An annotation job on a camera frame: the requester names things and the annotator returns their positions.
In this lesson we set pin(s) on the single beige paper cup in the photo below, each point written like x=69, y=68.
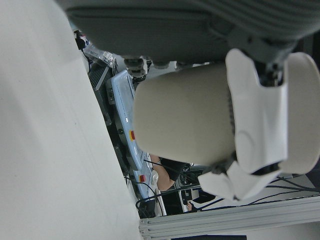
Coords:
x=180, y=112

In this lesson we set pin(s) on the grey ribbed electronics box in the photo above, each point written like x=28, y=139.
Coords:
x=98, y=75

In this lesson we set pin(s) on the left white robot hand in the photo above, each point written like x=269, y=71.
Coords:
x=260, y=120

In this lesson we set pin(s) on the person forearm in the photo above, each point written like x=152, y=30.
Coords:
x=163, y=178

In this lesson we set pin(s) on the clear plastic parts bag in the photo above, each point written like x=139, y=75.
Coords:
x=101, y=56

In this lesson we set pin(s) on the aluminium frame profile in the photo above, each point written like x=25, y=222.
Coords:
x=225, y=220

